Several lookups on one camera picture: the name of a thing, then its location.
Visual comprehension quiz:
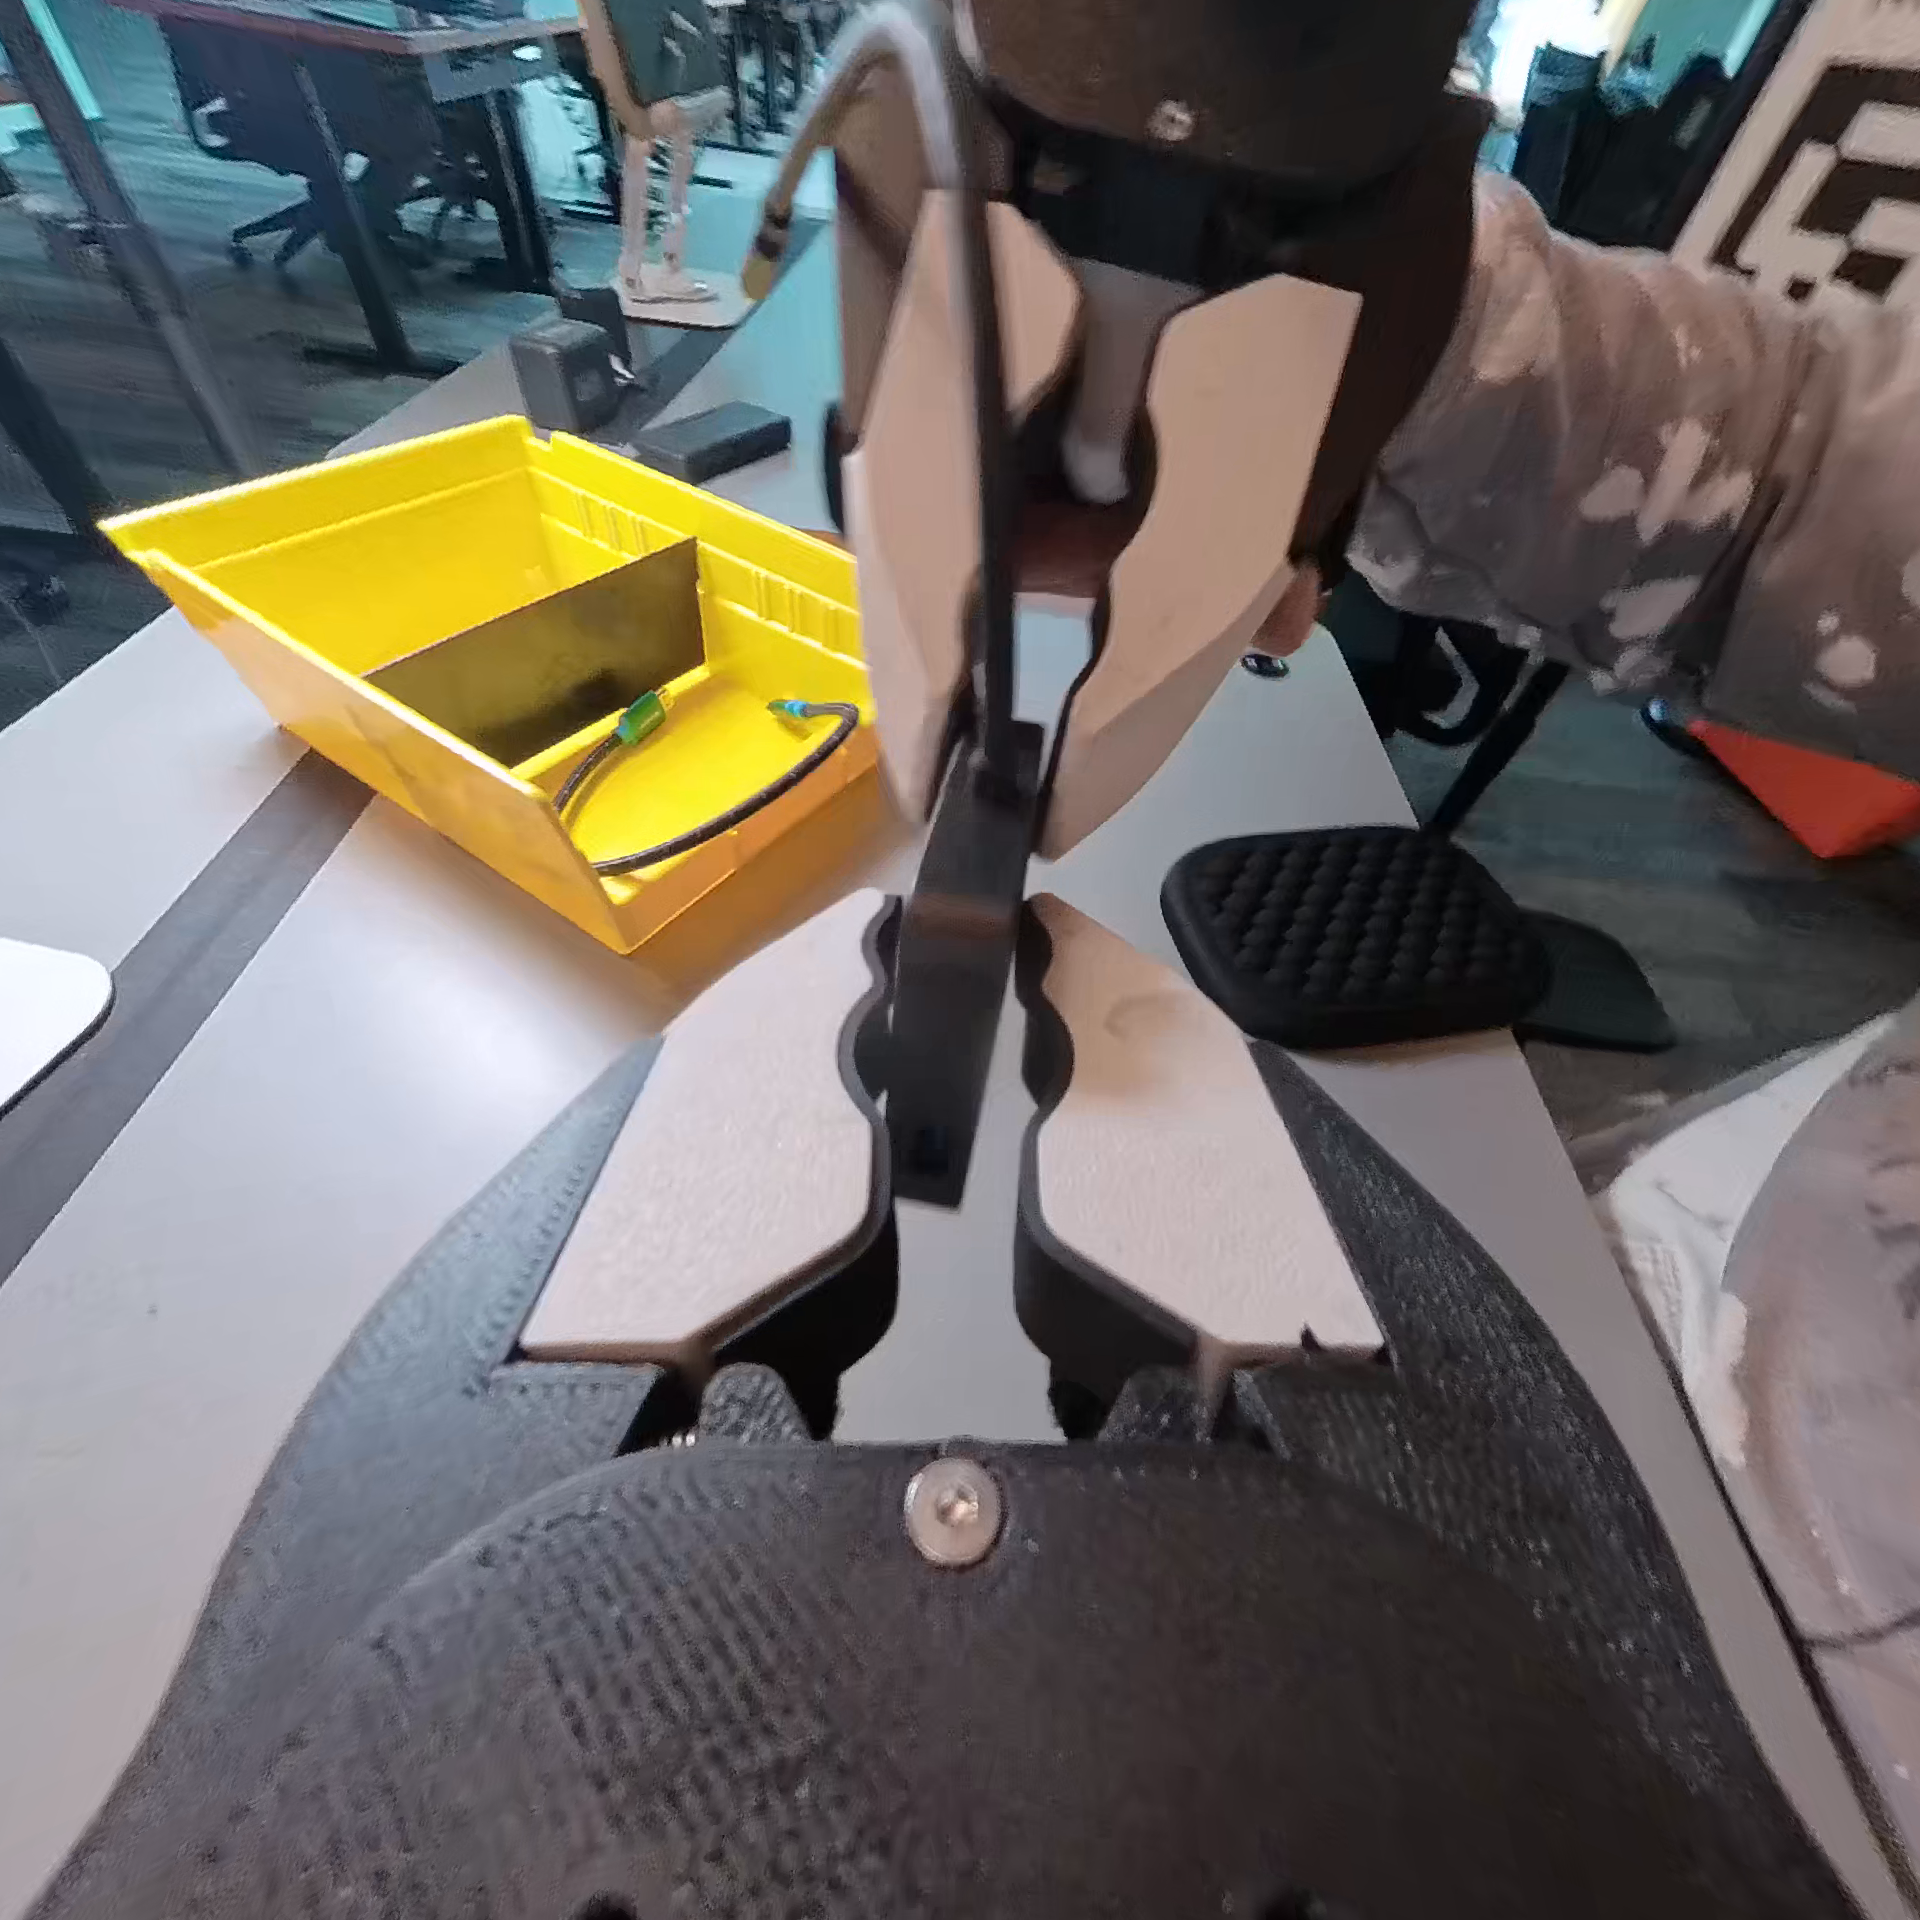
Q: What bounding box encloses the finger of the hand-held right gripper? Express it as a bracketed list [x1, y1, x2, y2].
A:
[836, 187, 1087, 828]
[1043, 274, 1366, 864]

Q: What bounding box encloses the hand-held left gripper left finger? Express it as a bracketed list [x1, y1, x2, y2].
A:
[517, 884, 902, 1366]

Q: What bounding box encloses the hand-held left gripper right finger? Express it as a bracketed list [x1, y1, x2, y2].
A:
[1015, 891, 1390, 1378]

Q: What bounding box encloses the black cable with green plugs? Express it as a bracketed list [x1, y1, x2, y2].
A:
[551, 688, 865, 881]
[743, 0, 1021, 782]

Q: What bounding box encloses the grey usb hub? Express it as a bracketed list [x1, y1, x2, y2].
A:
[883, 718, 1050, 1215]

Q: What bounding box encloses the yellow plastic bin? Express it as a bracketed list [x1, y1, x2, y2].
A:
[95, 417, 887, 958]

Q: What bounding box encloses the flat black device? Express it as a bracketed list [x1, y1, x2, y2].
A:
[642, 403, 794, 486]

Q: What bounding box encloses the black chair armrest pad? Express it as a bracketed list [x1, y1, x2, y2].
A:
[1159, 825, 1554, 1052]

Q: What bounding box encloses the black office chair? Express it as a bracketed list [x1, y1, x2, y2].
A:
[1319, 576, 1679, 1056]

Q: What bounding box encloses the black bin divider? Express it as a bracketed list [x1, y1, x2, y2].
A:
[363, 538, 710, 771]

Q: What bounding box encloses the black cube-shaped box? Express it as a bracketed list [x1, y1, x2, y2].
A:
[508, 319, 641, 435]

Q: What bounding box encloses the framed marker sign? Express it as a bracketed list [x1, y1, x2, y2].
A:
[1671, 0, 1920, 308]

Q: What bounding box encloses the person's patterned grey hoodie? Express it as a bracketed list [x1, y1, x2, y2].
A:
[1591, 1014, 1920, 1920]

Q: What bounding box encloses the orange traffic cone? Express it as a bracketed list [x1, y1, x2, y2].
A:
[1687, 718, 1920, 860]

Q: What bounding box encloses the white tablet stand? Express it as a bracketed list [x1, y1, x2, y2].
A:
[0, 937, 118, 1120]

